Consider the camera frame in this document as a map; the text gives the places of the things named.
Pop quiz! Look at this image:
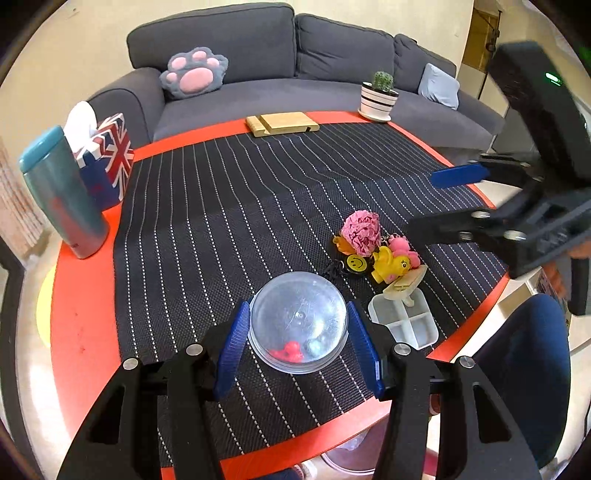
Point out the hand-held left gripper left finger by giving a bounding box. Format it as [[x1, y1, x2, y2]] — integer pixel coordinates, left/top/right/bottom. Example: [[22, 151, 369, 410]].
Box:
[[58, 300, 253, 480]]

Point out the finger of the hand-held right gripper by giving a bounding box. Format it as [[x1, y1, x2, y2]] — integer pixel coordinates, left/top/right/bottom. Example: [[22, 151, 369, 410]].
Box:
[[405, 209, 522, 252], [430, 154, 543, 190]]

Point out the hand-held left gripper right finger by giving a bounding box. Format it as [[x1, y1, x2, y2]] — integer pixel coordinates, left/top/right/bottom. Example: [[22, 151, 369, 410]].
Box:
[[346, 301, 543, 480]]

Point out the pink animal keychain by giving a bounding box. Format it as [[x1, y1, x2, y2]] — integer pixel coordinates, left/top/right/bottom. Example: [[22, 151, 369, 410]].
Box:
[[387, 234, 422, 268]]

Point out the clear round plastic container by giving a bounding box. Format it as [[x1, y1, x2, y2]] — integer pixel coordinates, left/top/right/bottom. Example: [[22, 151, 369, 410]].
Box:
[[248, 271, 349, 374]]

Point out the pink waste bin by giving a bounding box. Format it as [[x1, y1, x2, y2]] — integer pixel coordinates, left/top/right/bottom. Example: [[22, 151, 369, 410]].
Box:
[[321, 418, 393, 478]]

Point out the white compartment pill box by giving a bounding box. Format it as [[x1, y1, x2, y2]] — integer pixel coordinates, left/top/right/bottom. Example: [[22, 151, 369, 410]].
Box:
[[368, 290, 438, 350]]

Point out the small red toy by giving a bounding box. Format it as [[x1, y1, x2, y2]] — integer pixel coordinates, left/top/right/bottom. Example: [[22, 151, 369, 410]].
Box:
[[269, 340, 304, 363]]

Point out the yellow duck toy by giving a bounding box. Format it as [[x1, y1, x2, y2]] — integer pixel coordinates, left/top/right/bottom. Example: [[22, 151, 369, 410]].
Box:
[[372, 247, 414, 283]]

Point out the beige plastic clip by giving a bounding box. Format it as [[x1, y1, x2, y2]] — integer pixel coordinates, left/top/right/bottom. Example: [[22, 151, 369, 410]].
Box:
[[381, 267, 428, 305]]

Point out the pink crumpled paper ball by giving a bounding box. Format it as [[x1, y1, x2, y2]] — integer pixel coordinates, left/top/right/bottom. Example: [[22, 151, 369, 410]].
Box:
[[341, 210, 382, 258]]

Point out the light blue cushion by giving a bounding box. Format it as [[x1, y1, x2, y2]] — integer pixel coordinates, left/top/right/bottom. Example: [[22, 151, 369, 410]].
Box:
[[418, 63, 460, 110]]

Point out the cactus in striped white pot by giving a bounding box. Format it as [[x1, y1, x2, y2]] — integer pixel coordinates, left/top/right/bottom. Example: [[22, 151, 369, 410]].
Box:
[[360, 71, 400, 118]]

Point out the wooden phone stand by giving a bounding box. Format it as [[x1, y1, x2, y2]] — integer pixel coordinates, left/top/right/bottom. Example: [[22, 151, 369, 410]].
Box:
[[245, 112, 320, 138]]

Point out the grey fabric sofa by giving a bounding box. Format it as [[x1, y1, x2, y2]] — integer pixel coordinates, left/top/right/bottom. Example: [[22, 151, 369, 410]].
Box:
[[88, 2, 509, 153]]

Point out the flag print tissue box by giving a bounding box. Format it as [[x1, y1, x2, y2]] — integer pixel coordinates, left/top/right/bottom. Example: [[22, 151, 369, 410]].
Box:
[[74, 113, 136, 212]]

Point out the teal tumbler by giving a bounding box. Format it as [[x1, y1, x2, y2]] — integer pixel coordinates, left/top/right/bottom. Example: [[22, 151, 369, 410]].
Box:
[[18, 126, 110, 259]]

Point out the white tissue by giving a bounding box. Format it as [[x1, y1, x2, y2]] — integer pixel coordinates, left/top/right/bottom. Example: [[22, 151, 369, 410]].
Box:
[[64, 100, 99, 153]]

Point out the grey pink paw cushion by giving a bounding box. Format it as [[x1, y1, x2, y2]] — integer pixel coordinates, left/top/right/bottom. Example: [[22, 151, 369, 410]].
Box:
[[159, 46, 230, 100]]

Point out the yellow smiley face keychain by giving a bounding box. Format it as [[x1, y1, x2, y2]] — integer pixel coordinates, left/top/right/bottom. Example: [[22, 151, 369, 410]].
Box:
[[323, 253, 369, 278]]

